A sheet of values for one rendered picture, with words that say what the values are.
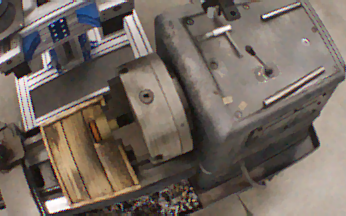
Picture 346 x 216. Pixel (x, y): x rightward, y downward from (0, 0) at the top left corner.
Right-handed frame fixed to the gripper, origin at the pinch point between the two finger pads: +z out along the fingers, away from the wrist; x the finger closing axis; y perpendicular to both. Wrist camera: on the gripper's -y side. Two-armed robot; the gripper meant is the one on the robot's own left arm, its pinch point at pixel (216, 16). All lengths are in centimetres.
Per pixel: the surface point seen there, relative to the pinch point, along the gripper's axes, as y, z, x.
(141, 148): -23.2, 18.1, 33.5
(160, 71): -8.5, 6.3, 21.3
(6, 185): -15, 33, 94
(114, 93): -7.0, 12.1, 35.0
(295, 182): -49, 130, -43
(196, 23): 1.5, 4.1, 5.8
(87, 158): -13, 41, 52
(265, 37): -10.0, 4.1, -13.1
